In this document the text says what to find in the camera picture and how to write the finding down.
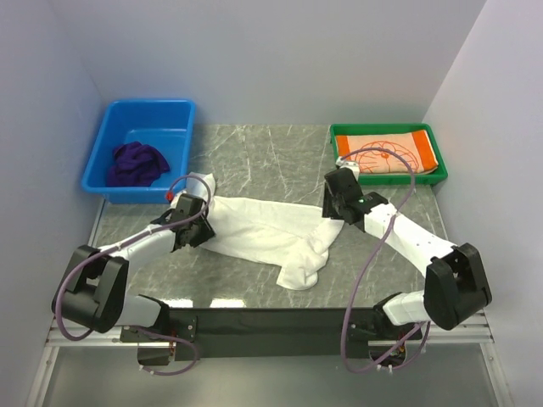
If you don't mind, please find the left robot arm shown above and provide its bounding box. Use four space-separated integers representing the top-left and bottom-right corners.
52 193 215 342

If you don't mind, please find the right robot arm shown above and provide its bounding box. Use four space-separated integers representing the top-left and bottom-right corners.
322 167 493 338

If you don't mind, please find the orange Doraemon towel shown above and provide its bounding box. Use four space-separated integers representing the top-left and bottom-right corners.
334 130 439 176

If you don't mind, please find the blue plastic bin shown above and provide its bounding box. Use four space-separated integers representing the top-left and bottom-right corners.
81 99 196 204

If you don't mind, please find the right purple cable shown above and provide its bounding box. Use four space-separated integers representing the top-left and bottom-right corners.
339 148 432 374

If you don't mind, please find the white towel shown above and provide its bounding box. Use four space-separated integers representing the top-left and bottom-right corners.
184 171 344 292

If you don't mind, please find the aluminium mounting rail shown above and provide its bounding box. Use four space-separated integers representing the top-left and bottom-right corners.
46 312 494 347

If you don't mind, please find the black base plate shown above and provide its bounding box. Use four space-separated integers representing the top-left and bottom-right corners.
120 308 415 366

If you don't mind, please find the purple towel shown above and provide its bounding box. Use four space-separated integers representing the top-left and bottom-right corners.
105 142 171 187

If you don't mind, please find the green plastic tray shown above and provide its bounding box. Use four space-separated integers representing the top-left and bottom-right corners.
330 123 448 186

